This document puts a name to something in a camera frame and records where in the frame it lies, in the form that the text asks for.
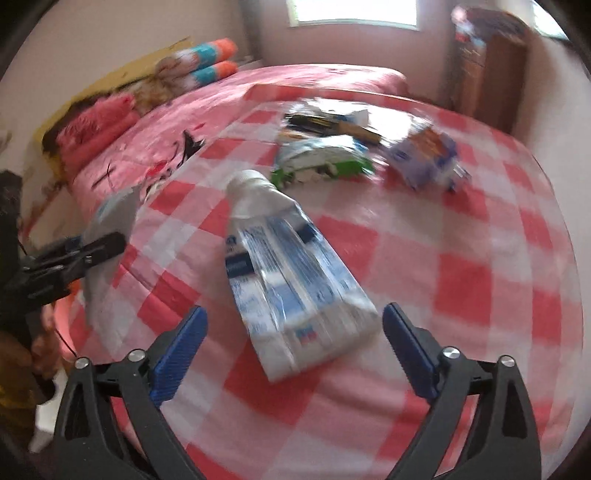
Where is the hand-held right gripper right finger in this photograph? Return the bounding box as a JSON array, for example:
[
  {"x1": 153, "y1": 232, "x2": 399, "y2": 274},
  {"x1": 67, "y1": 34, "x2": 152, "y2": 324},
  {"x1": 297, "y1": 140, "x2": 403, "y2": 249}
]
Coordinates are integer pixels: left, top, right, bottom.
[{"x1": 382, "y1": 302, "x2": 541, "y2": 480}]

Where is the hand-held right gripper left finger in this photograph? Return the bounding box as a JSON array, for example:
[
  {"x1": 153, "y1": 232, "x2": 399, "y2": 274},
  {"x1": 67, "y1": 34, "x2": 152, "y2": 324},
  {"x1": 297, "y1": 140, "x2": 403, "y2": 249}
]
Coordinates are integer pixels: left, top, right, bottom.
[{"x1": 53, "y1": 305, "x2": 209, "y2": 480}]

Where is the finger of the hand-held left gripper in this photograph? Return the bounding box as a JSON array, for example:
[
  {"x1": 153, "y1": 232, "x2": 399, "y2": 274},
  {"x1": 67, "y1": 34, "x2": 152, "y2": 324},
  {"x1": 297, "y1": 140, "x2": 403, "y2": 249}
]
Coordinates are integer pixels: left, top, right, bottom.
[
  {"x1": 34, "y1": 232, "x2": 126, "y2": 271},
  {"x1": 18, "y1": 262, "x2": 94, "y2": 306}
]

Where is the large grey plastic bag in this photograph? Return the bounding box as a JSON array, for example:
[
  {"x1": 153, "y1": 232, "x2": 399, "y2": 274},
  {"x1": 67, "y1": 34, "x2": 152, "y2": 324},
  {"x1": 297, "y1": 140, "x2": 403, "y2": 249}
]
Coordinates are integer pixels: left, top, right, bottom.
[{"x1": 83, "y1": 187, "x2": 141, "y2": 296}]

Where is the white blue toothpaste tube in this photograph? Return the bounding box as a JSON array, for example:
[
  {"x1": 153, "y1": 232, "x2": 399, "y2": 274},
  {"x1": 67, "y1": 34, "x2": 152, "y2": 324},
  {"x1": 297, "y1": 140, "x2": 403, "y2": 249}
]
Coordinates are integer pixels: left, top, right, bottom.
[{"x1": 223, "y1": 169, "x2": 379, "y2": 383}]

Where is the blue cardboard box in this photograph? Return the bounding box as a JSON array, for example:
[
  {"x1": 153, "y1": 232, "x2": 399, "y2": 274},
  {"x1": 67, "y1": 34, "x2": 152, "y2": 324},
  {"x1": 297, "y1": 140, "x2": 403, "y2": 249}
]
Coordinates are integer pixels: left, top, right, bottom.
[{"x1": 385, "y1": 124, "x2": 462, "y2": 191}]

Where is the person's left hand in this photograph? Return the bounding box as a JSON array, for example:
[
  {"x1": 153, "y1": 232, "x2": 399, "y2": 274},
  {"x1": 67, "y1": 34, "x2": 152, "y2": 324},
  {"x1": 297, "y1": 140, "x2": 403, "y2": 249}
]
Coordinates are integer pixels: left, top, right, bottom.
[{"x1": 28, "y1": 307, "x2": 62, "y2": 384}]

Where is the red white checkered cloth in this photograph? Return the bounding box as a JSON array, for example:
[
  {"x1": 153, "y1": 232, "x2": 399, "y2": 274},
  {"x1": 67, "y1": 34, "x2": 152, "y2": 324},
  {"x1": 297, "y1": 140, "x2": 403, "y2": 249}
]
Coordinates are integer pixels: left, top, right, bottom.
[{"x1": 81, "y1": 95, "x2": 580, "y2": 480}]

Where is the pink pillow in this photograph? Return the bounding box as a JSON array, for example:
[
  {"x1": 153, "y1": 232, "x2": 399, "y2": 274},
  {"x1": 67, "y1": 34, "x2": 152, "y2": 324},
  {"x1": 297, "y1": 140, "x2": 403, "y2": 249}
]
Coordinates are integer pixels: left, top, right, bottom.
[
  {"x1": 62, "y1": 122, "x2": 139, "y2": 180},
  {"x1": 56, "y1": 93, "x2": 139, "y2": 153}
]

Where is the golden floral pillow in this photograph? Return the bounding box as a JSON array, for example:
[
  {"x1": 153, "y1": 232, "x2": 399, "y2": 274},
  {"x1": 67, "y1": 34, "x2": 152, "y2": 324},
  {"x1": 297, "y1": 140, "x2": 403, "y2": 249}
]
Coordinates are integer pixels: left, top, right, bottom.
[{"x1": 134, "y1": 69, "x2": 188, "y2": 116}]

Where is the yellow cardboard headboard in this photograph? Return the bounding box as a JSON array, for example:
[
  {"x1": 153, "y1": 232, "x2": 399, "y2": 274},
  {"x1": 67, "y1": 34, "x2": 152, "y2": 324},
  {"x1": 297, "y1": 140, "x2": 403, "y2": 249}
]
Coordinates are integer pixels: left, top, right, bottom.
[{"x1": 34, "y1": 37, "x2": 195, "y2": 153}]

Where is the white green plastic packet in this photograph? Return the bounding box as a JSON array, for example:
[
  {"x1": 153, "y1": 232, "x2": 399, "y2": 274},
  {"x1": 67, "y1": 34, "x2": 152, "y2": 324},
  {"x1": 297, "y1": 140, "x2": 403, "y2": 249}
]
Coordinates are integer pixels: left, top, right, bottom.
[{"x1": 270, "y1": 135, "x2": 375, "y2": 188}]

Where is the bed with pink sheet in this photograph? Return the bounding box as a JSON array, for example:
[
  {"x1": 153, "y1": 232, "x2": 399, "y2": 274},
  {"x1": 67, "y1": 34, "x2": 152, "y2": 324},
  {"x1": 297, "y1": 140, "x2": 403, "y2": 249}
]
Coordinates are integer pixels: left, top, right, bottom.
[{"x1": 55, "y1": 65, "x2": 409, "y2": 232}]

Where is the grey paper carton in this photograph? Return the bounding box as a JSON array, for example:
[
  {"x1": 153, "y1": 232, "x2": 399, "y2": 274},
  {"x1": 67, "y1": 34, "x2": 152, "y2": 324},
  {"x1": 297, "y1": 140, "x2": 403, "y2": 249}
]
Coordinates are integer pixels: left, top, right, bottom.
[{"x1": 279, "y1": 98, "x2": 384, "y2": 145}]

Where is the brown wooden cabinet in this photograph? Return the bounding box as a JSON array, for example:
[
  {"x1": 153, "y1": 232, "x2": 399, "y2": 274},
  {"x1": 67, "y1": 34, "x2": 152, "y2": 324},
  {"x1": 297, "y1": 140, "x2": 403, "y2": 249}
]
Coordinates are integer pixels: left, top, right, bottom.
[{"x1": 450, "y1": 28, "x2": 529, "y2": 134}]

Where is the bright glass window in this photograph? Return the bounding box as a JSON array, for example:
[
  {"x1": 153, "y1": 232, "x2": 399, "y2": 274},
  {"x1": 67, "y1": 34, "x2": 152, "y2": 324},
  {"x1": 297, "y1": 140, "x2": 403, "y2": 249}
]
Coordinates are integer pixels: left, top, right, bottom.
[
  {"x1": 531, "y1": 0, "x2": 570, "y2": 42},
  {"x1": 286, "y1": 0, "x2": 419, "y2": 31}
]

